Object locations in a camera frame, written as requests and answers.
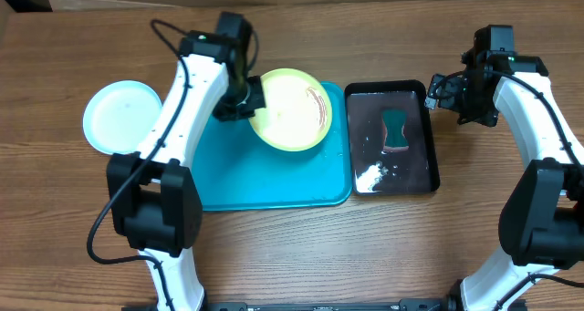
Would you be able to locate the green orange sponge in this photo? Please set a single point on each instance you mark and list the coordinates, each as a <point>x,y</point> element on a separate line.
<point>394,139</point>

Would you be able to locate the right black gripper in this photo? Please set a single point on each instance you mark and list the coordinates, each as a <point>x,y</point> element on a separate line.
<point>487,118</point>

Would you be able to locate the black rectangular tray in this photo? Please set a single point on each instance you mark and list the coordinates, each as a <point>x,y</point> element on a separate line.
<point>413,171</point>

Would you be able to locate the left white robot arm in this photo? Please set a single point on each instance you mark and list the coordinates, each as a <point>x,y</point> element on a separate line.
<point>152,196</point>

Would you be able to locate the teal plastic tray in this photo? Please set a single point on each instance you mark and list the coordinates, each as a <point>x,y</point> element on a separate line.
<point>234,170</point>

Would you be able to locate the light blue plate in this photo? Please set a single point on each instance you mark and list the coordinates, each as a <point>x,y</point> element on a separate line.
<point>120,116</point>

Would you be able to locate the yellow plate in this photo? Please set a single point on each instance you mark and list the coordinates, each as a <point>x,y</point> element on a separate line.
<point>298,112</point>

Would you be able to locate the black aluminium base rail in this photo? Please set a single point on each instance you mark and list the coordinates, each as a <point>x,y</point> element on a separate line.
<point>408,304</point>

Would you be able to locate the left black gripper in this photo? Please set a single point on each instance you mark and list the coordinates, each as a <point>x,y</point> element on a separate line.
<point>224,113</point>

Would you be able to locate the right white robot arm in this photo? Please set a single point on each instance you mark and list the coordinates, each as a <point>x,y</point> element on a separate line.
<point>540,228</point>

